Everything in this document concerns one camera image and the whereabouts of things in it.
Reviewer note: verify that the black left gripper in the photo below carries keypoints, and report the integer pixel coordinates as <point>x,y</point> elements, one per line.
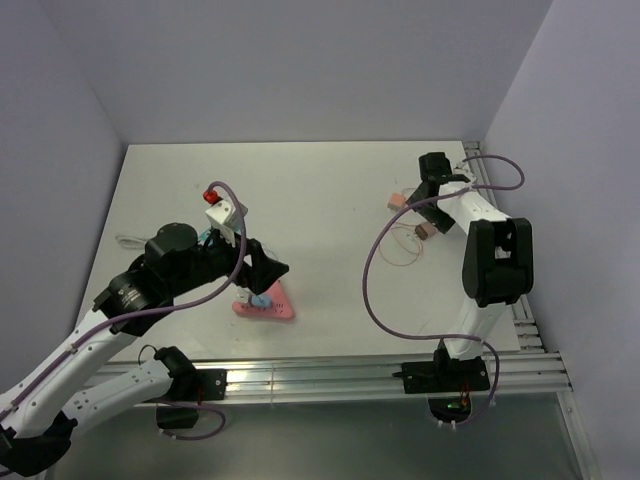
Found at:
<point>264,269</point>

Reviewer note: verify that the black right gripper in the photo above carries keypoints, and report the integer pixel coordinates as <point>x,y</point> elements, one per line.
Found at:
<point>442,222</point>

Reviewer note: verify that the blue charger plug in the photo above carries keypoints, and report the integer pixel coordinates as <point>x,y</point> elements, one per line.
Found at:
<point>262,301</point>

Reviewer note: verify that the white charger plug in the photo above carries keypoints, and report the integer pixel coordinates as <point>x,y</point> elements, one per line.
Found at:
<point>243,296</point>

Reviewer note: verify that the pink triangular power strip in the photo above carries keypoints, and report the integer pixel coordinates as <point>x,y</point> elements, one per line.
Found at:
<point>281,309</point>

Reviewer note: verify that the brown charger plug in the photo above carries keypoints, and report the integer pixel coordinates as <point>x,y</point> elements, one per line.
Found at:
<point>425,231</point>

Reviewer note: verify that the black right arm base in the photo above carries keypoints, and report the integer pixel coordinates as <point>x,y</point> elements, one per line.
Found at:
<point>458,378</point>

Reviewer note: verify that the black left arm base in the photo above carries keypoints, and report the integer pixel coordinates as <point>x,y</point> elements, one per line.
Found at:
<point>200,385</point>

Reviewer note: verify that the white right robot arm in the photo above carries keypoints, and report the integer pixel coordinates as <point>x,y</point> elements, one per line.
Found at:
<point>497,267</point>

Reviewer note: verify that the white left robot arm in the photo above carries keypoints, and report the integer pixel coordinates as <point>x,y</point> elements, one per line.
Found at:
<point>45,412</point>

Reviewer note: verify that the orange charger plug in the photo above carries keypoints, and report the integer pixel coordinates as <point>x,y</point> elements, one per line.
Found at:
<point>396,202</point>

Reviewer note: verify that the teal power strip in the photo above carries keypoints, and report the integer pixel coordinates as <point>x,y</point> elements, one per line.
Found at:
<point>202,238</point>

